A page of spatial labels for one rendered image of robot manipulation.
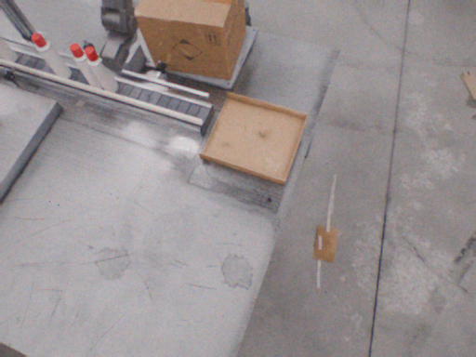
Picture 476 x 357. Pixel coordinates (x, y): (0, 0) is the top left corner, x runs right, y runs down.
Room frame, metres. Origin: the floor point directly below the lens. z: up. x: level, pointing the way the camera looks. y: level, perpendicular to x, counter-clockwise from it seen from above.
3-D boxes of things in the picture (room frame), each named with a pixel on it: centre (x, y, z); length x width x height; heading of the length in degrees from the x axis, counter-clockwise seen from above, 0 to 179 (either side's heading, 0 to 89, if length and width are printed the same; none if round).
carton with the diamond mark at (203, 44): (1.04, 0.06, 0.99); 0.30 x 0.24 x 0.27; 67
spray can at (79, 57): (0.93, 0.45, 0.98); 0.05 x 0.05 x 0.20
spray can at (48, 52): (1.00, 0.58, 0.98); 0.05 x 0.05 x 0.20
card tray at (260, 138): (0.62, -0.07, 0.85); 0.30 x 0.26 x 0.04; 60
